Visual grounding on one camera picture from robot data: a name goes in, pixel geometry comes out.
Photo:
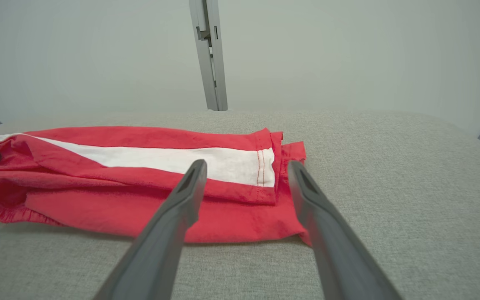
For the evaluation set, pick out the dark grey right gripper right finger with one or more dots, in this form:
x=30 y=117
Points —
x=331 y=241

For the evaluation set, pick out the red shorts with white stripe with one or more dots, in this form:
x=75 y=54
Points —
x=98 y=208

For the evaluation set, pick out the grey partition post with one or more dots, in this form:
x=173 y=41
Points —
x=213 y=71

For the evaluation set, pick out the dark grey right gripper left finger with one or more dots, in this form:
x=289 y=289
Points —
x=169 y=233

